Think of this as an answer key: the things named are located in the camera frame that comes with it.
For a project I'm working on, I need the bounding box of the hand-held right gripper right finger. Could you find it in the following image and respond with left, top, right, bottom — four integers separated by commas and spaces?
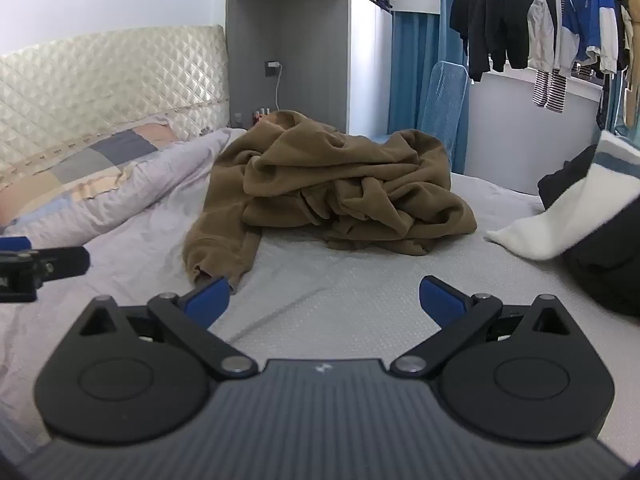
390, 275, 571, 378

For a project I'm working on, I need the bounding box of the striped hanging shirt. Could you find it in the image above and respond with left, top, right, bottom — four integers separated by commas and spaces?
531, 67, 569, 113

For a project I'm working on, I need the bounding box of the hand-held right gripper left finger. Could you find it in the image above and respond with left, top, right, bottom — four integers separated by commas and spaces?
75, 276, 258, 380

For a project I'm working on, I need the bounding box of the blue curtain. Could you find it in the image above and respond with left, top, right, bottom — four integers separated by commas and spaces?
389, 0, 473, 137

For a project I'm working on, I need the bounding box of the brown hoodie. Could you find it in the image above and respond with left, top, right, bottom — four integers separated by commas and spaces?
182, 110, 478, 296

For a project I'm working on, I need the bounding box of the white sweater with blue stripe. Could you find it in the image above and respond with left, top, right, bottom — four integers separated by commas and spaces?
484, 130, 640, 261

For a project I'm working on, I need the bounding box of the grey wardrobe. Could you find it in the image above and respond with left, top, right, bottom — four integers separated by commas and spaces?
225, 0, 442, 137

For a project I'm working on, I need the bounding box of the patchwork pillow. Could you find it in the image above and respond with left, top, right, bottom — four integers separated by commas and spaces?
0, 122, 183, 226

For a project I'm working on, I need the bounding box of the black hanging garment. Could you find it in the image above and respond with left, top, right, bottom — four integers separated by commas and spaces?
450, 0, 537, 82

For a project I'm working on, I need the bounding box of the grey white hanging jacket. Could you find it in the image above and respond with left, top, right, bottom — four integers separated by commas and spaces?
527, 0, 568, 78

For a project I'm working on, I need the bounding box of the cream quilted headboard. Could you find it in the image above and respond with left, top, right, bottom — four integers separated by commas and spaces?
0, 25, 228, 196

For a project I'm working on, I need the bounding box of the grey textured bed sheet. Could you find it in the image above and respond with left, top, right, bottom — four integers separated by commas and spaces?
190, 172, 640, 441

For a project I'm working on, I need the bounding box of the blue white hanging shirt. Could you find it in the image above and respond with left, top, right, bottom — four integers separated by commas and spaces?
562, 0, 621, 76

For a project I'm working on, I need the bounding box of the lavender duvet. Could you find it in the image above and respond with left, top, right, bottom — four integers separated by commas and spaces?
0, 127, 261, 461

